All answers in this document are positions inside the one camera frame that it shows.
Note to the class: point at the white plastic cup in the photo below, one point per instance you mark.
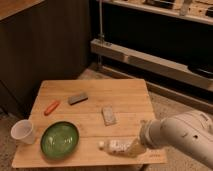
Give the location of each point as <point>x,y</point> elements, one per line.
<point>23,131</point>

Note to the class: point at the orange carrot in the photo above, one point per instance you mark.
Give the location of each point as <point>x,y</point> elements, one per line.
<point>51,108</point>

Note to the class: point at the white sponge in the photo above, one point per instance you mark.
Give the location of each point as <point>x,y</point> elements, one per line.
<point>108,116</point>

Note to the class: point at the metal clamp pole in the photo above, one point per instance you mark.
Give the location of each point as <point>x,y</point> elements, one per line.
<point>101,33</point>

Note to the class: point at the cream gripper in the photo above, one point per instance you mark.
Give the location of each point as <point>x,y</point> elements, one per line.
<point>136,148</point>

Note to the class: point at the green ceramic bowl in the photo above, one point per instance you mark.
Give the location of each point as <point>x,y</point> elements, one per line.
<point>59,140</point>

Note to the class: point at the metal shelf rack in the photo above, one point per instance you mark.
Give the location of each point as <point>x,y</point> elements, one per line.
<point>178,82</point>

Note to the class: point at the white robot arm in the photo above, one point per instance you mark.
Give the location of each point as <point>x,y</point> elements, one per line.
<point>190,132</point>

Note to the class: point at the clear plastic water bottle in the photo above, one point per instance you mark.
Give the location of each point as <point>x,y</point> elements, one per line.
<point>115,147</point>

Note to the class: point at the grey sponge block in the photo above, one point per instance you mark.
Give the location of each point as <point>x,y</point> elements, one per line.
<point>77,98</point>

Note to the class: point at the wooden table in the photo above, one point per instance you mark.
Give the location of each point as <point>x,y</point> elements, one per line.
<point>130,102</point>

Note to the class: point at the dark wooden cabinet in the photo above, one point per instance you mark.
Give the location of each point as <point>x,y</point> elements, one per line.
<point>49,41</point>

